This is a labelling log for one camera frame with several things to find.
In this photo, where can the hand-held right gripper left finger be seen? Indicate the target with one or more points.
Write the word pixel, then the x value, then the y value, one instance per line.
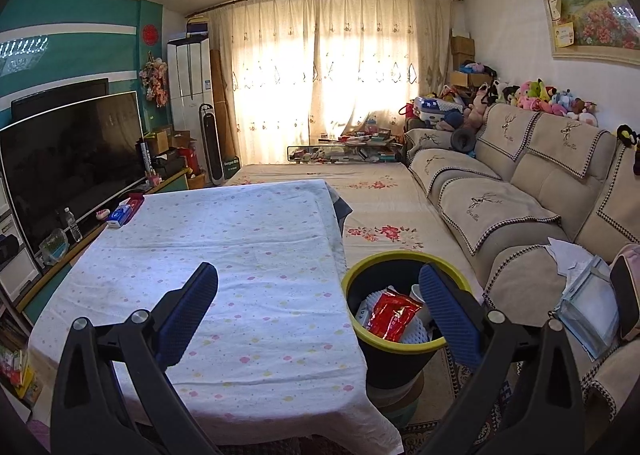
pixel 187 315

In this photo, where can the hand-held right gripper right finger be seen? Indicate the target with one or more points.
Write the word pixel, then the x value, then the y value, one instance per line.
pixel 450 315

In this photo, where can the pink-dotted paper cup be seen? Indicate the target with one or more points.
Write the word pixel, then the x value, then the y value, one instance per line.
pixel 417 295

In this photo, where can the white foam net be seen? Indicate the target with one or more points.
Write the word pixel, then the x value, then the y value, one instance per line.
pixel 415 332

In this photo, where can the red snack wrapper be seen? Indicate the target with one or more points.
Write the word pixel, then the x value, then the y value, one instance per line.
pixel 395 315

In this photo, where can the yellow-rimmed dark bin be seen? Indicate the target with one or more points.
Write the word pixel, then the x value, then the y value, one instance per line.
pixel 395 365

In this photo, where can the table with dotted cloth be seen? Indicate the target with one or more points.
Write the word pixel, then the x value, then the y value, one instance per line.
pixel 225 245

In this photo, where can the beige green round stool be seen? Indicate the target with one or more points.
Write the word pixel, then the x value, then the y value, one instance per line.
pixel 400 405

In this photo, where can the beige deer-print seat cover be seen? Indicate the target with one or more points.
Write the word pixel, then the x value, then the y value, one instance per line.
pixel 450 170
pixel 495 215

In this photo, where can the blue tissue pack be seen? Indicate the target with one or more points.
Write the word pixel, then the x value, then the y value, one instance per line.
pixel 119 216

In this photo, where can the red flat box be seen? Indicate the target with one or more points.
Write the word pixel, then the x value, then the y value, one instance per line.
pixel 136 202

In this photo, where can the beige floral floor mat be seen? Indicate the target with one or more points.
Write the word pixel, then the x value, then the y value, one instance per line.
pixel 390 205

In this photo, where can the loose white papers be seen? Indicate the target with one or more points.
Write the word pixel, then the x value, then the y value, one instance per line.
pixel 567 252

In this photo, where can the clear zip bag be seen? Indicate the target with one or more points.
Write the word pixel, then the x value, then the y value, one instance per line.
pixel 587 315

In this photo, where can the small pink toy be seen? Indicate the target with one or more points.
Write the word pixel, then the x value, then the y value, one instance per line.
pixel 153 180

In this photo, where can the clear water bottle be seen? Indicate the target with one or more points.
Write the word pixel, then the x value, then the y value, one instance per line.
pixel 73 227

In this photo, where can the glass fish bowl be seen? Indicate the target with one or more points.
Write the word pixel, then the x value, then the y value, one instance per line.
pixel 54 247

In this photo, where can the dark grey table cover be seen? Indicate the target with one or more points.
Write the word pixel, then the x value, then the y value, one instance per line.
pixel 342 210

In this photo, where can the teal yellow television cabinet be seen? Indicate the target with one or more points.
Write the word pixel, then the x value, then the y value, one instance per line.
pixel 37 302

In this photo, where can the red cylinder container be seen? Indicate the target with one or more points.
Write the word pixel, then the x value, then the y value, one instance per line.
pixel 190 160

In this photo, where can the beige sofa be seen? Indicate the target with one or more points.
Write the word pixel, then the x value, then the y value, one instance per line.
pixel 550 185

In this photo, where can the black white-lettered box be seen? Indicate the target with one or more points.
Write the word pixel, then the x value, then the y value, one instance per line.
pixel 146 155

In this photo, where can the black white tower fan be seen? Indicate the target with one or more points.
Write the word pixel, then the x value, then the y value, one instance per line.
pixel 211 145

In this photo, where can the bookshelf with books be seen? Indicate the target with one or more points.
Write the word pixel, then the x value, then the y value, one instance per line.
pixel 12 330

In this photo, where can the white plastic drawer unit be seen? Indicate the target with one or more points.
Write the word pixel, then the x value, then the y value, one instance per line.
pixel 17 270

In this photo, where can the beige deer-print armrest cover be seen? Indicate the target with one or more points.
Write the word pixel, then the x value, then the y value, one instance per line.
pixel 430 140

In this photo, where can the dark grey round cushion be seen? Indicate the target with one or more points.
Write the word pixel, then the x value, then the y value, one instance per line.
pixel 462 139

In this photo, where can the brown cardboard box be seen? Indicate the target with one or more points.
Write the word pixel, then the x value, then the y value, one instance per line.
pixel 181 138
pixel 157 141

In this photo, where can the black pink-edged bag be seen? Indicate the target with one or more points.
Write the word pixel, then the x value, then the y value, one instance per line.
pixel 627 295

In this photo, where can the pile of colourful packets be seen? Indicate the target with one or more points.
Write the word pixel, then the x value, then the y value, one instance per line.
pixel 17 372

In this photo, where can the large curved television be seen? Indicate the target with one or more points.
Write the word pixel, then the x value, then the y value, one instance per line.
pixel 65 170

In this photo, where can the beige deer-print back cover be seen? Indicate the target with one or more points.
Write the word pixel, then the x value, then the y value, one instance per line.
pixel 507 132
pixel 570 145
pixel 620 190

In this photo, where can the dark blue round cushion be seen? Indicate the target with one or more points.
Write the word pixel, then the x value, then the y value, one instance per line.
pixel 452 118

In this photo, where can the cluttered glass coffee table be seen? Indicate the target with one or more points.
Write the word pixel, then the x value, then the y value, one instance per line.
pixel 350 145

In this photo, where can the pink plush bear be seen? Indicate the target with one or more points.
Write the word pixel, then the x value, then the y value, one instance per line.
pixel 476 112

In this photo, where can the blue star-print bag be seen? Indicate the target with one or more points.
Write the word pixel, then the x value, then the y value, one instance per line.
pixel 432 107

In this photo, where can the open cardboard box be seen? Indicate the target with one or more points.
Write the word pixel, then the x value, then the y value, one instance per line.
pixel 467 79

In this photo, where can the hanging artificial flowers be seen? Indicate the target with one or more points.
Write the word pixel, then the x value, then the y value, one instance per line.
pixel 155 80

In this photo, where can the pile of plush toys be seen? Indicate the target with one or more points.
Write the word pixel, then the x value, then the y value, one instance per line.
pixel 540 95

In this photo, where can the white standing air conditioner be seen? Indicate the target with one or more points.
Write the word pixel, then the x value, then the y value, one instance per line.
pixel 190 75

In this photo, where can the cream embroidered curtains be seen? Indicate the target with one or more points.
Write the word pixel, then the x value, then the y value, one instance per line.
pixel 280 85

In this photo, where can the black plush toy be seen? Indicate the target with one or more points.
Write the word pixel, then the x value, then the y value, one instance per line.
pixel 627 136

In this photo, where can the black flat television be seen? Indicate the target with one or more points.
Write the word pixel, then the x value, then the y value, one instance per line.
pixel 60 92

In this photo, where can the stacked cardboard boxes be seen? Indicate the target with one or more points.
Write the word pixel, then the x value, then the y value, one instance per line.
pixel 462 52

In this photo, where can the dark box stack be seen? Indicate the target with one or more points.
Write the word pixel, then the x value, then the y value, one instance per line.
pixel 197 27

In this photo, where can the framed flower picture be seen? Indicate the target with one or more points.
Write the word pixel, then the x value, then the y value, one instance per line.
pixel 595 10

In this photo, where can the red round wall ornament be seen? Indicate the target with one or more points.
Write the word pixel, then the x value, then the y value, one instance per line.
pixel 150 34

